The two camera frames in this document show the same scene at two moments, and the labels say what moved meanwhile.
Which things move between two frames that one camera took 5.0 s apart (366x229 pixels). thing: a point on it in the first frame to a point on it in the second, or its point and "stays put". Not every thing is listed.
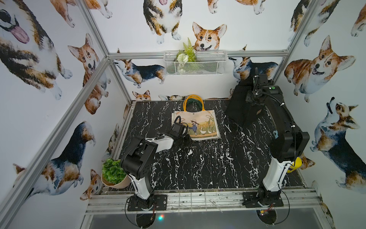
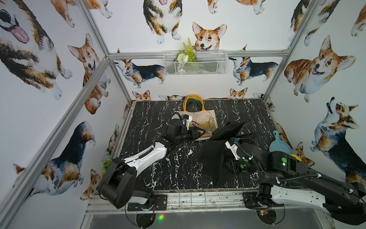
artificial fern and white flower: [184, 57] stays put
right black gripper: [249, 98] to [233, 167]
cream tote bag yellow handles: [202, 124] stays put
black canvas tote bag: [238, 109] to [211, 154]
